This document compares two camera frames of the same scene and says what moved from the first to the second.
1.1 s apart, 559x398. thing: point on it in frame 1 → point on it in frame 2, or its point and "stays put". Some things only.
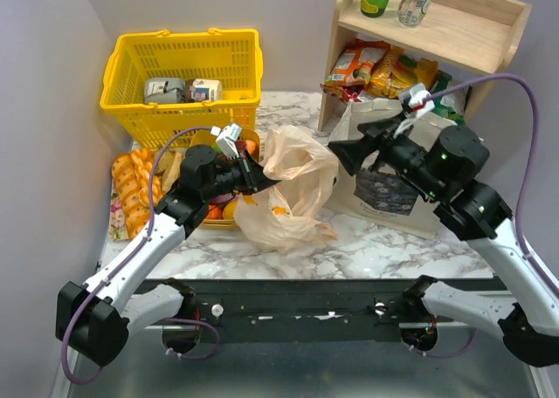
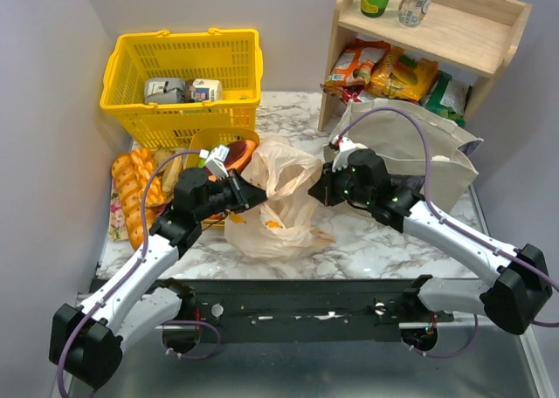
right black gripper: [371, 140] → [328, 188]
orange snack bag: [354, 66] stays put
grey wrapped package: [164, 90] stays put
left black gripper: [250, 175] → [238, 193]
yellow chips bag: [395, 74] stays put
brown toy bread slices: [169, 169] stays put
